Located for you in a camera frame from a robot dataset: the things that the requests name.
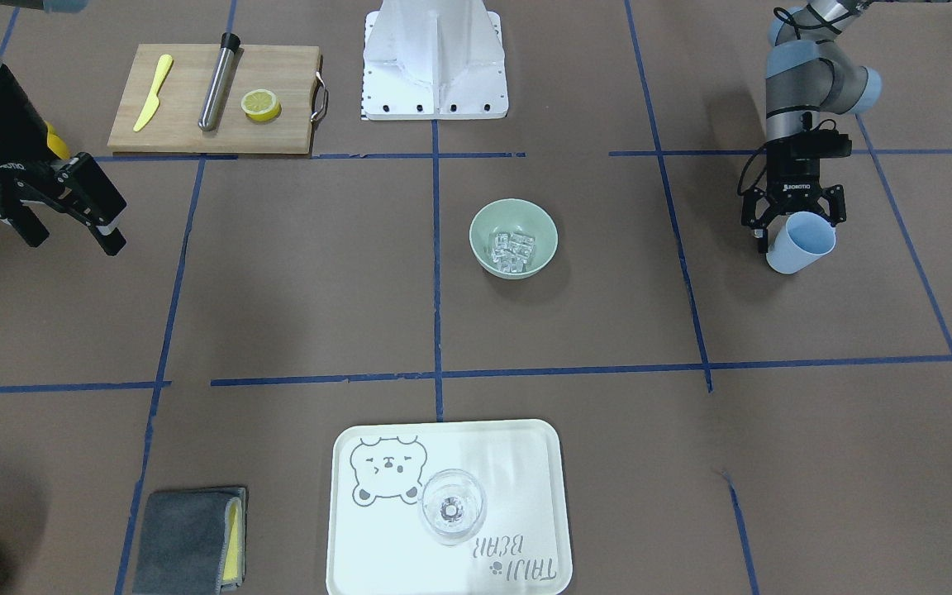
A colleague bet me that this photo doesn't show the wooden cutting board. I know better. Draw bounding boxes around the wooden cutting board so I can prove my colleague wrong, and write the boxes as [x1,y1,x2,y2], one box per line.
[107,44,330,155]

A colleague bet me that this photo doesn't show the steel muddler black tip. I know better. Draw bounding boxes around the steel muddler black tip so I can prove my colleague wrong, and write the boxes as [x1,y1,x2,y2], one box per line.
[198,31,241,131]

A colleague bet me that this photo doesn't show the cream bear tray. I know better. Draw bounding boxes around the cream bear tray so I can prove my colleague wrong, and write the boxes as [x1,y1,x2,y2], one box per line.
[326,419,574,594]

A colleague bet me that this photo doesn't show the yellow lemon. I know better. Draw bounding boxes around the yellow lemon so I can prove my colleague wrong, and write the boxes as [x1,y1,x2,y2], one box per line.
[43,121,72,159]

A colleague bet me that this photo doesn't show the clear wine glass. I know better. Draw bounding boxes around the clear wine glass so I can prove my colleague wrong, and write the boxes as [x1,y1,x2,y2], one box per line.
[420,469,488,546]

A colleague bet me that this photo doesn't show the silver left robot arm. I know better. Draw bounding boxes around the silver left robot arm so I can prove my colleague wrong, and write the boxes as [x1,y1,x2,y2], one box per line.
[736,1,883,254]

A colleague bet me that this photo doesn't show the lemon half slice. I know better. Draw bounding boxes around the lemon half slice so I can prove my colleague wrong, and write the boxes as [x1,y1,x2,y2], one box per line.
[240,89,281,123]

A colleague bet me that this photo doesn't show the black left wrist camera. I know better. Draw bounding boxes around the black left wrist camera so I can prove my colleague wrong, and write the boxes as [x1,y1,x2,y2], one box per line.
[791,126,851,159]

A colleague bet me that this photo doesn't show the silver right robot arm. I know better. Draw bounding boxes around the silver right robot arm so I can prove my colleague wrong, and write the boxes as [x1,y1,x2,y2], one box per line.
[0,50,127,256]

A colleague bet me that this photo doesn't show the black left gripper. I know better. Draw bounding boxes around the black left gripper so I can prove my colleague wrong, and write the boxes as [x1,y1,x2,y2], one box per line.
[740,136,847,254]

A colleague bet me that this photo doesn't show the light blue plastic cup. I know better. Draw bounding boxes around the light blue plastic cup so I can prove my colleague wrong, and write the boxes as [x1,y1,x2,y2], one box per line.
[766,212,836,274]

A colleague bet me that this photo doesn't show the yellow plastic knife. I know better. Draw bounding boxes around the yellow plastic knife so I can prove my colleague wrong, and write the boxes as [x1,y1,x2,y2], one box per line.
[132,54,174,133]

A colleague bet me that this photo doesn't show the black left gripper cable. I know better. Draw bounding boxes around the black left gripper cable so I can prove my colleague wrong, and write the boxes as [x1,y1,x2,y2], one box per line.
[736,147,770,199]

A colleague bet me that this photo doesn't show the light green bowl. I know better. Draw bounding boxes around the light green bowl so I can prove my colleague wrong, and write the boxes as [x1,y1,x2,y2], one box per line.
[469,198,559,281]

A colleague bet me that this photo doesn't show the grey folded cloth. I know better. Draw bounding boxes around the grey folded cloth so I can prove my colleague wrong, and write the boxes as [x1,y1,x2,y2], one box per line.
[131,486,248,594]

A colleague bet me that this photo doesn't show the clear ice cubes in bowl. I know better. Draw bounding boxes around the clear ice cubes in bowl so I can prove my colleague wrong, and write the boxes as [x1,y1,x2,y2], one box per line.
[488,232,536,274]

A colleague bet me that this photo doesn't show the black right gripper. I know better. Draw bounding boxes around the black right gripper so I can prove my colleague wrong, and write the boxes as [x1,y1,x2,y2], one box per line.
[0,64,127,256]

